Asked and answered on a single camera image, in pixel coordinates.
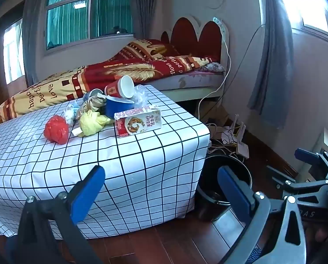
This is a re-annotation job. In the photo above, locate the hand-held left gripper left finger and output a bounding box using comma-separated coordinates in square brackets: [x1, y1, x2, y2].
[5, 165, 107, 264]

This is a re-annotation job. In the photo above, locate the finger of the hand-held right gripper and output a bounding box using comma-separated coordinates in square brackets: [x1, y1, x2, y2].
[266, 165, 328, 198]
[295, 148, 328, 179]

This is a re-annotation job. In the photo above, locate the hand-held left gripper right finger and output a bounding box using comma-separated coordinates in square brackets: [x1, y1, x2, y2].
[217, 165, 308, 264]

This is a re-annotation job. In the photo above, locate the black trash bin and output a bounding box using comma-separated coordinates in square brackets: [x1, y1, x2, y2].
[195, 155, 254, 222]

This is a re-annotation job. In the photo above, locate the red plastic bag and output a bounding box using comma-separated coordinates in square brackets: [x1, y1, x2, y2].
[43, 115, 69, 145]

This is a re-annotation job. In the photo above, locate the yellow plastic bag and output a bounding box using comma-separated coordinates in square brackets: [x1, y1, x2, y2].
[76, 109, 112, 137]

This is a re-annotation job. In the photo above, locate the white wrapper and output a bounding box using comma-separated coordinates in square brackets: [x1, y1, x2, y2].
[63, 108, 77, 125]

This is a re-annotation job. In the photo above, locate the white orange milk carton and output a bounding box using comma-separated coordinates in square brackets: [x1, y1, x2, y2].
[114, 105, 163, 138]

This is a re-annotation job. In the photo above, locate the blue paper bowl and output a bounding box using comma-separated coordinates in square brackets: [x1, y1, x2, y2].
[105, 96, 135, 120]

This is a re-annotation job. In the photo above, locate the beige wrapper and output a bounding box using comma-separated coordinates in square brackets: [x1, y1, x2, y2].
[82, 93, 107, 116]

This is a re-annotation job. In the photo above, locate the red paper cup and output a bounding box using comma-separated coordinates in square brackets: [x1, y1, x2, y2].
[104, 75, 134, 99]

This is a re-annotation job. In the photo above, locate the clear plastic bag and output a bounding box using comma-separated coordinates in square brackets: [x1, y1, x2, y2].
[131, 85, 149, 109]

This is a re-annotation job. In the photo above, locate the person's right hand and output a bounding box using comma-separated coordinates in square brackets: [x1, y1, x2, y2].
[304, 222, 328, 251]

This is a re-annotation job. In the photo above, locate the white router with antennas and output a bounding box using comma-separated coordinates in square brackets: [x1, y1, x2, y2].
[230, 114, 249, 158]

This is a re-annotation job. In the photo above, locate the table with checked cloth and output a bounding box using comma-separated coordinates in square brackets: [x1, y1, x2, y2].
[0, 84, 211, 240]

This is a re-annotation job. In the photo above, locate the brown cardboard box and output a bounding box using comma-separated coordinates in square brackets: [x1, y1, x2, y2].
[199, 102, 237, 128]

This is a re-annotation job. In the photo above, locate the grey curtain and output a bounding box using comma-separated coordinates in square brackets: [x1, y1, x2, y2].
[248, 0, 295, 130]
[21, 0, 50, 87]
[129, 0, 157, 40]

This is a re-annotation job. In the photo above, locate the grey floral mattress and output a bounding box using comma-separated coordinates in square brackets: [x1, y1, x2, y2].
[150, 70, 226, 91]

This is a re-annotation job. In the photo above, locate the floral pillow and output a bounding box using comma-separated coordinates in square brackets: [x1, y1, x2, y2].
[204, 62, 225, 73]

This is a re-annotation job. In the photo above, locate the bed with red-yellow blanket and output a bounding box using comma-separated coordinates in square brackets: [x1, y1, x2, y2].
[0, 39, 221, 128]

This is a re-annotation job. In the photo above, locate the bright window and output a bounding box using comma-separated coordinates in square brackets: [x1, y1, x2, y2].
[2, 18, 25, 86]
[279, 0, 328, 42]

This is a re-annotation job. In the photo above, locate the small dark object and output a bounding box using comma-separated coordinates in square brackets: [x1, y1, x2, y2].
[109, 26, 129, 35]

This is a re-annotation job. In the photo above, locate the white bed with red headboard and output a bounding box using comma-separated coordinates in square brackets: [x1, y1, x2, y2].
[142, 15, 231, 102]

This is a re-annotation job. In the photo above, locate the teal curtain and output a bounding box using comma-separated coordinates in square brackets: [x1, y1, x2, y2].
[47, 0, 131, 47]

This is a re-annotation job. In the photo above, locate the large white-framed window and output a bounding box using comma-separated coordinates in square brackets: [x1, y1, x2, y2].
[44, 0, 134, 50]

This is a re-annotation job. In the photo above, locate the thick white cable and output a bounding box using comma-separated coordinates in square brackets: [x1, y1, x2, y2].
[197, 25, 233, 121]

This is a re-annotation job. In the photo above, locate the thin black cable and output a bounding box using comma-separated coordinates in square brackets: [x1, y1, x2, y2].
[202, 23, 266, 116]

